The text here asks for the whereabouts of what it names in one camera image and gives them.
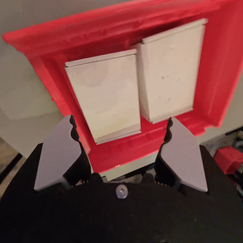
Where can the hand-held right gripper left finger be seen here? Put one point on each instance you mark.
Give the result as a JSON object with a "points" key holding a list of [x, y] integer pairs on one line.
{"points": [[57, 151]]}

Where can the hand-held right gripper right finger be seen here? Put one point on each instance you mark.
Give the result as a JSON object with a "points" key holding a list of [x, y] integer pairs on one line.
{"points": [[182, 155]]}

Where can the plain white cardboard box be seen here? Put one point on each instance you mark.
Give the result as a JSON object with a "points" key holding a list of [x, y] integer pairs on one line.
{"points": [[104, 95]]}

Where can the red plastic tray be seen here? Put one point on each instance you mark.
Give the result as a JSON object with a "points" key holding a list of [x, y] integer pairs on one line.
{"points": [[113, 28]]}

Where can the spotted white cardboard box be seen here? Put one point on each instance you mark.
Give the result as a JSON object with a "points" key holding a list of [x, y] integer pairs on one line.
{"points": [[167, 76]]}

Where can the red fabric bag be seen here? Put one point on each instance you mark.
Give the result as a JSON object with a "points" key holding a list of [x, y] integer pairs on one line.
{"points": [[229, 159]]}

